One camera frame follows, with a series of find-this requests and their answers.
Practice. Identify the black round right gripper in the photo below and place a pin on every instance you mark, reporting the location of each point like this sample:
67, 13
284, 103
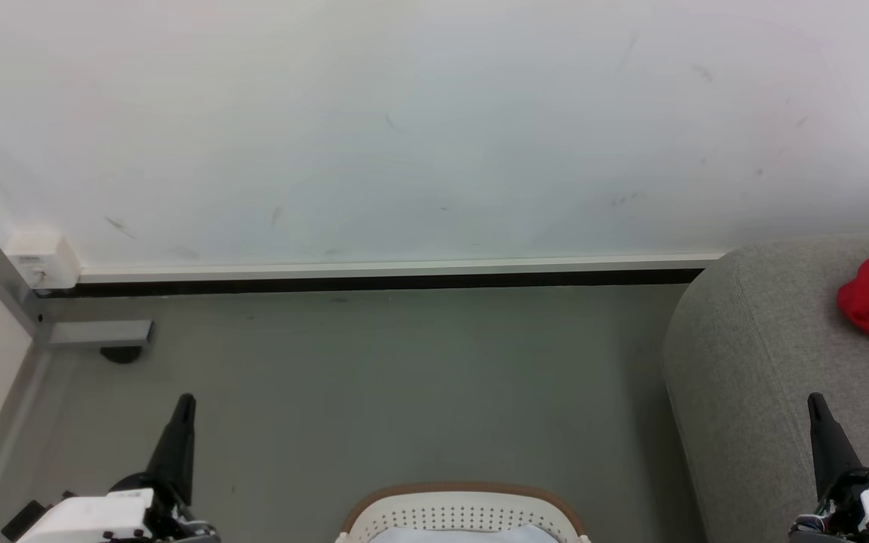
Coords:
845, 498

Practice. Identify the black round left gripper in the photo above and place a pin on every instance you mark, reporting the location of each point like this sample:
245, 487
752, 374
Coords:
167, 520

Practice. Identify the white perforated basket brown rim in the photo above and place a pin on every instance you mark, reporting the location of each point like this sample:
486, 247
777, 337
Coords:
465, 509

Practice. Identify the grey fabric sofa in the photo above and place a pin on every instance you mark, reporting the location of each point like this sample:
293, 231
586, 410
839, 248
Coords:
751, 362

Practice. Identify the white and black baseboard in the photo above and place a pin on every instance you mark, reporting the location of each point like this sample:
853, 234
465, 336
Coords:
374, 275

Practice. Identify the pale white garment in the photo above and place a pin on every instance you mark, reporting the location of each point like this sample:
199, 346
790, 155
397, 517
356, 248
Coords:
465, 535

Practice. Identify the black round frame foot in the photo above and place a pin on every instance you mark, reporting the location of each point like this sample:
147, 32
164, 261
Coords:
121, 354

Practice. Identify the white wall socket box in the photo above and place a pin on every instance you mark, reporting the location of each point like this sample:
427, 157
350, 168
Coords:
42, 260

